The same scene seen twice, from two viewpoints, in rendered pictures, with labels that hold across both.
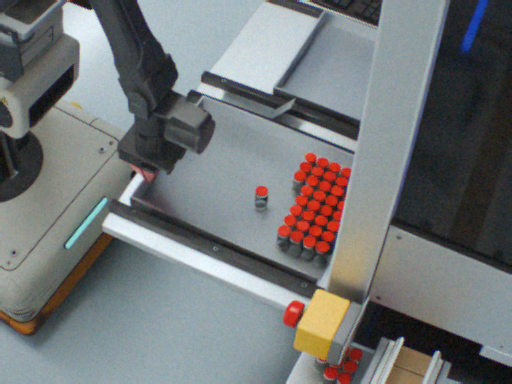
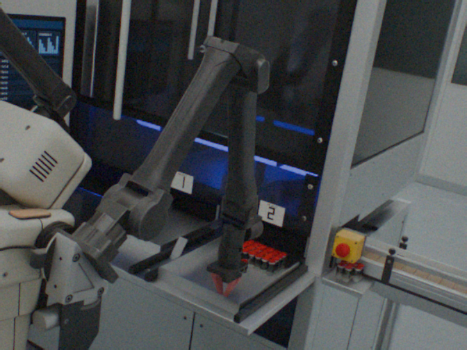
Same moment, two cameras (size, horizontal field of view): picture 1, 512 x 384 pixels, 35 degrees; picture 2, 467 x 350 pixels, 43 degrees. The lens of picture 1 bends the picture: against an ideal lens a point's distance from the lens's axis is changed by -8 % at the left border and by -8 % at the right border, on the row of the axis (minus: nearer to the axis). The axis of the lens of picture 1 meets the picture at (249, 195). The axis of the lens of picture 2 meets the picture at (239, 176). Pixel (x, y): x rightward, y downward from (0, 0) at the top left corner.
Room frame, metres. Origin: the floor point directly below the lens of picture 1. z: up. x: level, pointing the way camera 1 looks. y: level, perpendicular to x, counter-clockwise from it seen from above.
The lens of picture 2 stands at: (0.76, 1.52, 1.67)
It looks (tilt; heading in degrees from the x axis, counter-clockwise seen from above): 18 degrees down; 276
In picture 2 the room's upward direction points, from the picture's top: 9 degrees clockwise
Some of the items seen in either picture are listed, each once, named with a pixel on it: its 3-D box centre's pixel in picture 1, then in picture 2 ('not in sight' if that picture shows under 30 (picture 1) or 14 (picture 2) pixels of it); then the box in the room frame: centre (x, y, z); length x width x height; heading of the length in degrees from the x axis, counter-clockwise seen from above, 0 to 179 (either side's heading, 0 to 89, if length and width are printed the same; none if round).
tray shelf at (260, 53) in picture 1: (312, 136); (190, 254); (1.05, -0.11, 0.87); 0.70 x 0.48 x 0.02; 158
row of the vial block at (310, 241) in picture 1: (327, 213); (255, 253); (0.86, -0.13, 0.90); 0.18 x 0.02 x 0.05; 157
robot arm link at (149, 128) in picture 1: (155, 114); (234, 234); (0.90, 0.15, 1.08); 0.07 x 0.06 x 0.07; 65
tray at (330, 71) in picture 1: (379, 82); (160, 222); (1.18, -0.24, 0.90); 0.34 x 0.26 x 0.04; 68
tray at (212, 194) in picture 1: (255, 186); (231, 269); (0.91, -0.01, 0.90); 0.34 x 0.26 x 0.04; 67
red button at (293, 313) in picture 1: (297, 315); (342, 249); (0.61, -0.08, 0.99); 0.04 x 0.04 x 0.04; 68
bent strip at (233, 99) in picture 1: (257, 100); (167, 253); (1.10, 0.00, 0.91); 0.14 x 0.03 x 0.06; 67
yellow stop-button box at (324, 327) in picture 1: (326, 327); (349, 245); (0.59, -0.12, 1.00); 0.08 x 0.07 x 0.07; 68
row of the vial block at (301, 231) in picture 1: (315, 208); (251, 255); (0.87, -0.11, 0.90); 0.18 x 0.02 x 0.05; 157
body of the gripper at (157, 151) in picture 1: (151, 137); (229, 257); (0.90, 0.16, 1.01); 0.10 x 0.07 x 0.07; 67
